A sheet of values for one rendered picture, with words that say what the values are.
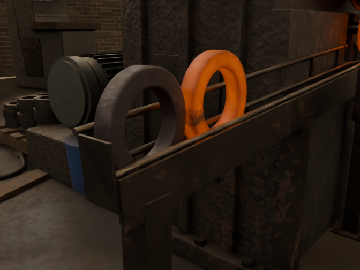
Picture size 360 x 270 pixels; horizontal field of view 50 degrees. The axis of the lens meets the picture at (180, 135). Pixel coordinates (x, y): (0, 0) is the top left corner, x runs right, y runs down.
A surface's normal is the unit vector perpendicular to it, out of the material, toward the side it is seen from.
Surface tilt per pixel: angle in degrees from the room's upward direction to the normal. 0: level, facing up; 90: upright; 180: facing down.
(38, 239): 0
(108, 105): 60
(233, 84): 114
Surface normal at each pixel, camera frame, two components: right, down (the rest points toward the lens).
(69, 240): 0.00, -0.96
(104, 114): -0.55, -0.15
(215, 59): 0.77, 0.17
